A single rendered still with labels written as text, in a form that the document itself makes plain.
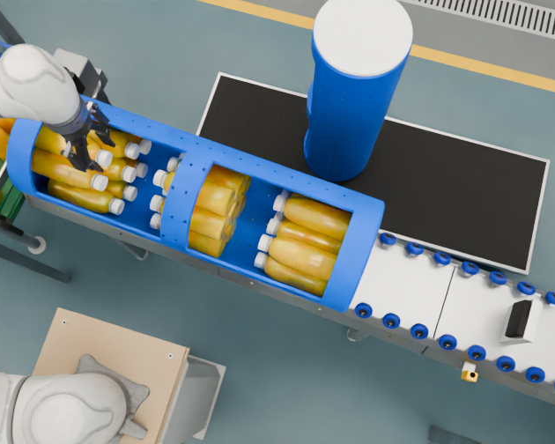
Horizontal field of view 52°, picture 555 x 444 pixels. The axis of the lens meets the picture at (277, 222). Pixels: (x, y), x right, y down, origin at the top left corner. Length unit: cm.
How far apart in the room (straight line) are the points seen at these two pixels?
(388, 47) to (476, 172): 103
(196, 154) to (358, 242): 42
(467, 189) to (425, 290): 102
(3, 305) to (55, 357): 129
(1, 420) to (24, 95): 61
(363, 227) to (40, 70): 71
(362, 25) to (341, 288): 78
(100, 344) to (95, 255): 122
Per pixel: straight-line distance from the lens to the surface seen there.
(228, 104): 257
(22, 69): 106
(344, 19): 170
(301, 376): 243
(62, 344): 145
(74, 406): 117
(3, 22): 207
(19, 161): 146
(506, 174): 260
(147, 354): 141
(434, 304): 156
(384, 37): 168
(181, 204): 128
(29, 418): 120
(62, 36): 311
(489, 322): 160
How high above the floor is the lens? 243
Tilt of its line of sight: 75 degrees down
